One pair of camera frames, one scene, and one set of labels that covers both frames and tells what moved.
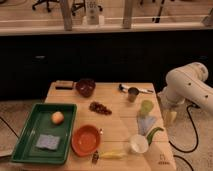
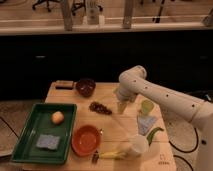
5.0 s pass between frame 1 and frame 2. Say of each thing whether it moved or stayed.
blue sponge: stayed
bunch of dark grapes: stayed
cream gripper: moved
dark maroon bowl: stayed
